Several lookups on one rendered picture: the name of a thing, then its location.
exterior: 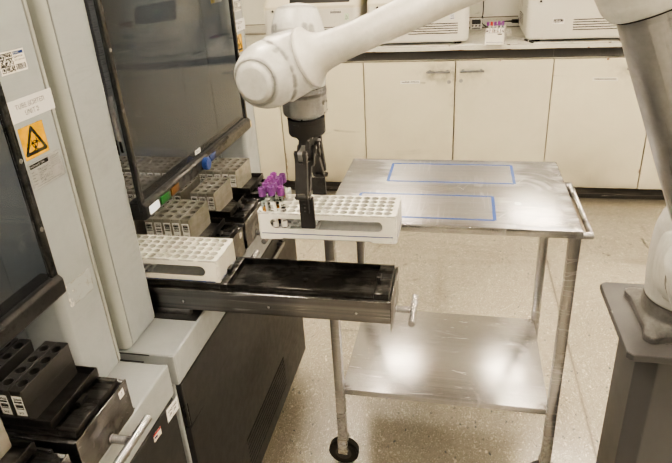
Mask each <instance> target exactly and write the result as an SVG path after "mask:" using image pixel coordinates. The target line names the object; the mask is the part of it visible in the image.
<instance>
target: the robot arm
mask: <svg viewBox="0 0 672 463"><path fill-rule="evenodd" d="M482 1H485V0H394V1H392V2H390V3H388V4H386V5H384V6H381V7H379V8H377V9H375V10H373V11H371V12H369V13H367V14H365V15H362V16H360V17H358V18H356V19H353V20H351V21H349V22H346V23H344V24H341V25H339V26H336V27H333V28H330V29H327V30H325V29H324V25H323V22H322V19H321V16H320V14H319V11H318V9H317V8H316V7H315V6H313V5H310V4H306V3H290V4H286V5H283V6H280V7H277V9H276V11H275V13H274V17H273V21H272V25H271V34H270V35H268V36H266V37H265V38H264V39H262V40H259V41H257V42H256V43H254V44H252V45H250V46H249V47H248V48H246V49H245V50H244V51H243V53H242V54H241V55H240V57H239V58H238V61H237V63H236V65H235V69H234V81H235V82H236V85H237V88H238V90H239V92H240V93H241V96H242V98H243V99H244V100H245V101H246V102H248V103H249V104H251V105H253V106H255V107H258V108H265V109H270V108H277V107H280V106H282V107H283V114H284V115H285V116H286V117H288V118H287V120H288V130H289V135H290V136H291V137H293V138H297V139H298V141H299V142H298V145H297V151H294V160H295V199H296V200H299V207H300V218H301V228H309V229H315V228H316V220H315V208H314V197H313V196H311V190H312V189H313V195H327V191H326V180H325V177H328V172H325V171H326V170H327V167H326V161H325V155H324V149H323V143H322V135H323V134H324V133H325V131H326V127H325V115H324V114H325V113H326V112H327V110H328V109H327V94H326V91H327V88H326V75H327V73H328V72H329V71H330V70H331V69H332V68H334V67H336V66H337V65H339V64H341V63H343V62H345V61H347V60H349V59H351V58H353V57H356V56H358V55H360V54H362V53H364V52H366V51H369V50H371V49H373V48H375V47H377V46H380V45H382V44H384V43H387V42H389V41H391V40H393V39H396V38H398V37H400V36H403V35H405V34H407V33H409V32H412V31H414V30H416V29H418V28H421V27H423V26H425V25H428V24H430V23H432V22H434V21H437V20H439V19H441V18H444V17H446V16H448V15H450V14H453V13H455V12H457V11H460V10H462V9H464V8H467V7H469V6H472V5H474V4H477V3H479V2H482ZM594 1H595V3H596V6H597V8H598V11H599V13H600V14H601V16H602V17H603V18H604V19H606V20H607V21H608V22H609V23H610V24H614V25H616V26H617V30H618V34H619V37H620V41H621V44H622V48H623V52H624V55H625V59H626V62H627V66H628V69H629V73H630V77H631V80H632V84H633V87H634V91H635V95H636V98H637V102H638V105H639V109H640V112H641V116H642V120H643V123H644V127H645V130H646V134H647V138H648V141H649V145H650V148H651V152H652V155H653V159H654V163H655V166H656V170H657V173H658V177H659V181H660V184H661V188H662V191H663V195H664V198H665V202H666V207H665V208H664V210H663V211H662V213H661V214H660V216H659V217H658V219H657V221H656V224H655V227H654V231H653V234H652V238H651V242H650V247H649V252H648V257H647V264H646V272H645V283H644V288H643V289H642V288H635V287H628V288H626V289H625V290H624V297H625V298H626V299H627V300H628V301H629V302H630V303H631V306H632V308H633V310H634V312H635V314H636V317H637V319H638V321H639V323H640V325H641V328H642V330H643V335H642V338H643V340H644V341H646V342H648V343H650V344H663V343H672V0H594ZM308 161H309V162H308ZM312 173H313V176H314V177H312Z"/></svg>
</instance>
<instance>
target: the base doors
mask: <svg viewBox="0 0 672 463"><path fill-rule="evenodd" d="M553 63H554V67H553ZM627 68H628V66H627V62H626V59H625V57H616V58H558V59H510V60H459V61H456V82H455V61H416V62H364V72H363V62H354V63H341V64H339V65H337V66H336V67H334V68H332V69H331V70H330V71H329V72H328V73H327V75H326V88H327V91H326V94H327V109H328V110H327V112H326V113H325V114H324V115H325V127H326V131H325V133H324V134H323V135H322V143H323V149H324V155H325V161H326V167H327V170H326V171H325V172H328V177H325V180H326V181H333V182H342V180H343V178H344V176H345V174H346V172H347V170H348V169H349V167H350V165H351V163H352V161H353V159H354V158H356V159H415V160H452V147H453V160H474V161H533V162H557V165H558V167H559V170H560V173H561V175H562V178H563V180H564V182H572V184H573V186H574V187H588V188H626V189H636V188H637V189H660V190H662V188H661V184H660V181H659V177H658V173H657V170H656V166H655V163H654V159H653V155H652V152H651V148H650V145H649V141H648V138H647V134H646V130H645V127H644V123H643V120H642V116H641V112H640V109H639V105H638V102H637V98H636V95H635V91H634V87H633V84H632V80H631V77H630V73H629V70H627ZM462 69H464V70H480V69H482V70H484V72H479V73H460V71H462ZM429 70H431V71H446V70H449V71H450V73H436V74H427V73H426V72H427V71H429ZM552 72H553V77H552ZM593 77H618V81H593ZM460 79H462V80H463V82H462V83H460V82H459V80H460ZM414 80H420V84H400V81H414ZM448 80H450V81H451V83H450V84H448V83H447V81H448ZM551 82H552V87H551ZM454 83H455V114H454ZM364 87H365V99H364ZM550 92H551V97H550ZM549 102H550V107H549ZM281 112H282V113H281ZM548 112H549V116H548ZM254 113H255V121H256V130H257V139H258V147H259V156H260V164H261V173H263V176H264V178H263V179H267V176H270V173H271V172H276V173H277V176H279V173H285V175H286V180H288V181H295V160H294V151H297V145H298V142H299V141H298V139H297V138H293V137H291V136H290V135H289V130H288V120H287V118H288V117H286V116H285V115H284V114H283V107H282V106H280V107H277V108H270V109H265V108H258V107H255V106H254ZM453 115H454V146H453ZM365 116H366V126H365ZM282 122H283V123H282ZM547 122H548V126H547ZM283 132H284V134H283ZM546 132H547V136H546ZM645 137H646V138H645ZM284 142H285V144H284ZM545 142H546V146H545ZM366 145H367V153H366ZM643 148H644V149H643ZM285 152H286V155H285ZM544 152H545V155H544ZM642 154H643V155H642ZM641 159H642V160H641ZM286 163H287V165H286ZM640 165H641V166H640ZM639 171H640V172H639ZM287 173H288V176H287ZM638 176H639V177H638ZM637 182H638V183H637Z"/></svg>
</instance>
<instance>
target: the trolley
mask: <svg viewBox="0 0 672 463"><path fill-rule="evenodd" d="M567 188H569V190H570V193H571V195H572V198H573V200H574V203H575V205H576V208H577V210H578V213H579V215H580V218H581V220H582V223H583V225H584V228H585V230H586V232H584V231H583V228H582V226H581V223H580V221H579V218H578V216H577V213H576V211H575V208H574V206H573V203H572V200H571V198H570V195H569V193H568V190H567ZM335 195H349V196H390V197H401V208H402V225H401V230H400V231H406V232H430V233H453V234H476V235H500V236H523V237H539V243H538V253H537V262H536V272H535V282H534V291H533V301H532V310H531V319H522V318H507V317H493V316H479V315H465V314H451V313H437V312H423V311H417V314H416V322H415V326H414V327H410V326H408V320H409V313H399V312H395V317H394V322H393V328H392V333H391V326H390V324H381V323H368V322H360V327H359V330H358V334H357V337H356V341H355V345H354V348H353V352H352V355H351V359H350V363H349V366H348V370H347V374H346V377H345V381H344V367H343V351H342V335H341V320H330V331H331V345H332V359H333V372H334V386H335V400H336V414H337V428H338V437H335V438H334V439H333V440H332V441H331V443H330V447H329V452H330V454H331V456H332V457H333V458H334V459H336V460H337V461H339V462H343V463H350V462H353V461H355V460H356V459H357V458H358V455H359V446H358V444H357V442H356V441H355V440H353V439H352V438H350V435H349V431H348V430H347V414H346V399H345V394H349V395H358V396H368V397H378V398H387V399H397V400H407V401H417V402H426V403H436V404H446V405H455V406H465V407H475V408H484V409H494V410H504V411H514V412H523V413H533V414H543V415H545V422H544V430H543V438H542V446H541V453H539V455H538V460H535V461H533V462H531V463H553V462H551V456H552V448H553V441H554V434H555V427H556V420H557V412H558V405H559V398H560V391H561V384H562V376H563V369H564V362H565V355H566V347H567V340H568V333H569V326H570V319H571V311H572V304H573V297H574V290H575V283H576V275H577V268H578V261H579V254H580V247H581V239H594V237H595V236H594V233H593V231H592V228H591V226H590V224H589V221H588V219H587V217H586V214H585V212H584V210H583V207H582V205H581V202H580V200H579V198H578V195H577V193H576V191H575V188H574V186H573V184H572V182H564V180H563V178H562V175H561V173H560V170H559V167H558V165H557V162H533V161H474V160H415V159H356V158H354V159H353V161H352V163H351V165H350V167H349V169H348V170H347V172H346V174H345V176H344V178H343V180H342V182H341V184H340V186H339V188H338V190H337V192H336V194H335ZM549 238H568V242H567V249H566V257H565V265H564V273H563V281H562V289H561V297H560V304H559V312H558V320H557V328H556V336H555V344H554V351H553V359H552V367H551V375H550V383H549V391H548V399H547V394H546V389H545V383H544V377H543V371H542V365H541V359H540V354H539V348H538V342H537V338H538V329H539V320H540V311H541V302H542V293H543V284H544V275H545V266H546V257H547V249H548V240H549Z"/></svg>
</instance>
